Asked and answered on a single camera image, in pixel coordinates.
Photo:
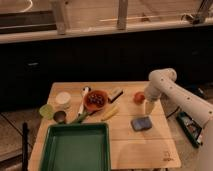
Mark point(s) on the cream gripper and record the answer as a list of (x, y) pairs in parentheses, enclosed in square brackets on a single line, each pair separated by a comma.
[(148, 107)]

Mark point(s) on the blue sponge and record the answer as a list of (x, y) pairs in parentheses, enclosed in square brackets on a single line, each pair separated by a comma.
[(142, 123)]

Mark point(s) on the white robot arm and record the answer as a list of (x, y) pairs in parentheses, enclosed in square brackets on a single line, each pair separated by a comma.
[(162, 81)]

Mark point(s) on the green plastic tray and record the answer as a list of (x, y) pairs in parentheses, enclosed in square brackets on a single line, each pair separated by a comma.
[(76, 147)]

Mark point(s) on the red tomato toy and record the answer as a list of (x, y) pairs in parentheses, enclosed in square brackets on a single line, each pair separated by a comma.
[(139, 98)]

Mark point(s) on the yellow banana toy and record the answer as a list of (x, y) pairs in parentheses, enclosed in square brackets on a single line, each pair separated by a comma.
[(110, 113)]

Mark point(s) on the green bin with items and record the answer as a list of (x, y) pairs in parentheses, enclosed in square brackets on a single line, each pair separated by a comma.
[(191, 129)]

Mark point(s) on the orange bowl with berries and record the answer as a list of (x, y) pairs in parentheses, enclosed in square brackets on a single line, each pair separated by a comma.
[(95, 100)]

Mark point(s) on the white spoon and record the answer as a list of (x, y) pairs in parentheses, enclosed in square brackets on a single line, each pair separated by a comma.
[(85, 90)]

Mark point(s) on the white cup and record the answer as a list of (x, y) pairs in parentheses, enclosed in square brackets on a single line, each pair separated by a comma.
[(63, 100)]

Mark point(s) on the dark round scoop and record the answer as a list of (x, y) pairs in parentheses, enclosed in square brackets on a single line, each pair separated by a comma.
[(60, 117)]

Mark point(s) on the black pole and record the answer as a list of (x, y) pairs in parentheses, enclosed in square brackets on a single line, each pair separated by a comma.
[(25, 147)]

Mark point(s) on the green handled utensil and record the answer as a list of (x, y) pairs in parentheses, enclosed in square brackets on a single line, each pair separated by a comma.
[(82, 117)]

